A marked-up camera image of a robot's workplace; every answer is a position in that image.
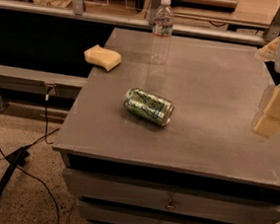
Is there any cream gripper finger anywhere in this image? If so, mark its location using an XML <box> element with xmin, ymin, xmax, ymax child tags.
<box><xmin>253</xmin><ymin>85</ymin><xmax>280</xmax><ymax>137</ymax></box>
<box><xmin>255</xmin><ymin>37</ymin><xmax>280</xmax><ymax>62</ymax></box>

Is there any green soda can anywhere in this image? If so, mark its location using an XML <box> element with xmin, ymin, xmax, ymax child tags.
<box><xmin>123</xmin><ymin>88</ymin><xmax>175</xmax><ymax>127</ymax></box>

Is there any grey drawer cabinet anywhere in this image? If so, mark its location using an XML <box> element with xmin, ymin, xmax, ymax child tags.
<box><xmin>53</xmin><ymin>29</ymin><xmax>280</xmax><ymax>224</ymax></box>

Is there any clear plastic water bottle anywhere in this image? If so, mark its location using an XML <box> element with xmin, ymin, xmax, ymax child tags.
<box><xmin>151</xmin><ymin>0</ymin><xmax>174</xmax><ymax>65</ymax></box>

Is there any yellow sponge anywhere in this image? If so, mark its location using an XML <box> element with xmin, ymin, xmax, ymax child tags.
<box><xmin>84</xmin><ymin>44</ymin><xmax>121</xmax><ymax>71</ymax></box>

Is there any black stand leg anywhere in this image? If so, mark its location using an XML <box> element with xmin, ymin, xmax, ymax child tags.
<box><xmin>0</xmin><ymin>147</ymin><xmax>29</xmax><ymax>195</ymax></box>

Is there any grey low shelf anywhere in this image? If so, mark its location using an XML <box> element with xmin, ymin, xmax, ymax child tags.
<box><xmin>0</xmin><ymin>65</ymin><xmax>87</xmax><ymax>99</ymax></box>

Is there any grey metal rail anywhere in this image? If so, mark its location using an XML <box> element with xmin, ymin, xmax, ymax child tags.
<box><xmin>0</xmin><ymin>0</ymin><xmax>267</xmax><ymax>46</ymax></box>

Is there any top drawer with handle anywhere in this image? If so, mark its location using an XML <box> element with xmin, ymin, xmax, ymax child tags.
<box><xmin>62</xmin><ymin>169</ymin><xmax>280</xmax><ymax>224</ymax></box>

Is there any drawer with handle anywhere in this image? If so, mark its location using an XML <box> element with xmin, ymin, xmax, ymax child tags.
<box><xmin>75</xmin><ymin>199</ymin><xmax>248</xmax><ymax>224</ymax></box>
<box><xmin>62</xmin><ymin>169</ymin><xmax>280</xmax><ymax>224</ymax></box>

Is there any black floor cable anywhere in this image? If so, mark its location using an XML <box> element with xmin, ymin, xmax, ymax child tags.
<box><xmin>0</xmin><ymin>82</ymin><xmax>74</xmax><ymax>224</ymax></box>

